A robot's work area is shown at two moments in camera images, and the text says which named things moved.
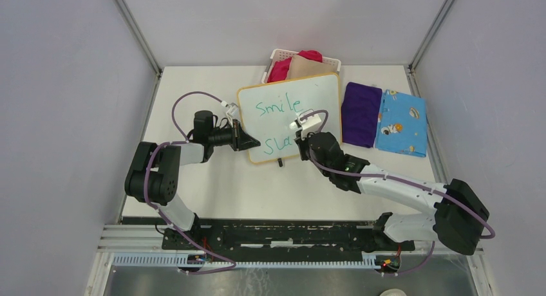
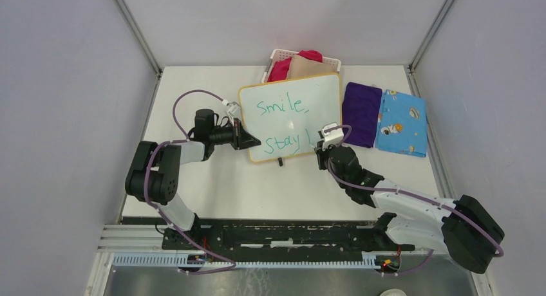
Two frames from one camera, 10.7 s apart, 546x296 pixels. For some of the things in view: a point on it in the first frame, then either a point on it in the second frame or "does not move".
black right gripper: (302, 144) → (321, 153)
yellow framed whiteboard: (268, 109) does not move
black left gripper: (240, 140) does not move
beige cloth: (301, 67) does not move
